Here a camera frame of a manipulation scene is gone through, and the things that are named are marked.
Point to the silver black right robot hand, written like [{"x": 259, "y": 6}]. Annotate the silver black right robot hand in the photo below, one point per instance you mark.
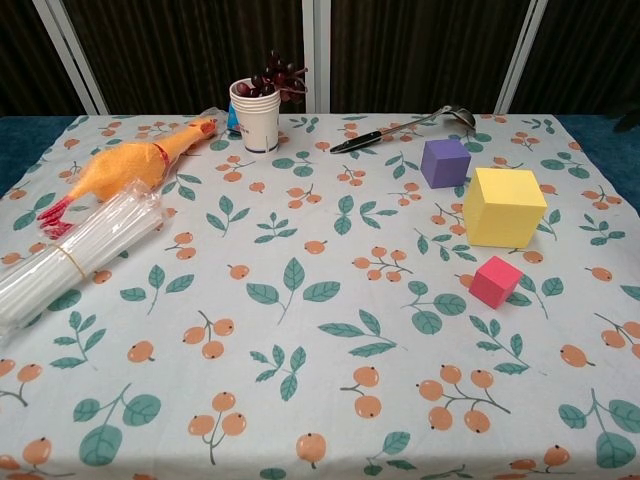
[{"x": 628, "y": 123}]

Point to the large yellow foam cube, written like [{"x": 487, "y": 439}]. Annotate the large yellow foam cube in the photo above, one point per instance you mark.
[{"x": 500, "y": 220}]

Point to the medium purple foam cube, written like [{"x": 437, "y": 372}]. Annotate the medium purple foam cube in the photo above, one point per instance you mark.
[{"x": 442, "y": 165}]

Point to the small pink foam cube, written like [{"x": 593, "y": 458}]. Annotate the small pink foam cube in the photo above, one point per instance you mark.
[{"x": 492, "y": 285}]

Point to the dark corrugated partition panel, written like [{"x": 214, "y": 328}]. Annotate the dark corrugated partition panel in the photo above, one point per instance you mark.
[
  {"x": 25, "y": 55},
  {"x": 175, "y": 50},
  {"x": 590, "y": 50},
  {"x": 415, "y": 50}
]

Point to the bunch of dark grapes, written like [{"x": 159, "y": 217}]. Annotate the bunch of dark grapes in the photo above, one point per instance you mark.
[{"x": 280, "y": 75}]

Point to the stack of white paper cups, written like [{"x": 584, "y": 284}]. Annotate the stack of white paper cups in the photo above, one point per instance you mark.
[{"x": 257, "y": 125}]

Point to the floral fruit print tablecloth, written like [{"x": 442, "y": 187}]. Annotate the floral fruit print tablecloth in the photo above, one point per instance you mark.
[{"x": 300, "y": 325}]

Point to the small blue packet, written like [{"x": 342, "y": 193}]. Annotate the small blue packet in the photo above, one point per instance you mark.
[{"x": 232, "y": 117}]

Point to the yellow rubber chicken toy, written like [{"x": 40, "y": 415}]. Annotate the yellow rubber chicken toy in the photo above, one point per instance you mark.
[{"x": 125, "y": 167}]

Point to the bundle of clear straws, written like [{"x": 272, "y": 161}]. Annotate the bundle of clear straws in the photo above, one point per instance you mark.
[{"x": 65, "y": 265}]

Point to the white partition frame post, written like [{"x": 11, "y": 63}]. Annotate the white partition frame post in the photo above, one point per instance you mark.
[
  {"x": 520, "y": 55},
  {"x": 316, "y": 50},
  {"x": 80, "y": 65}
]

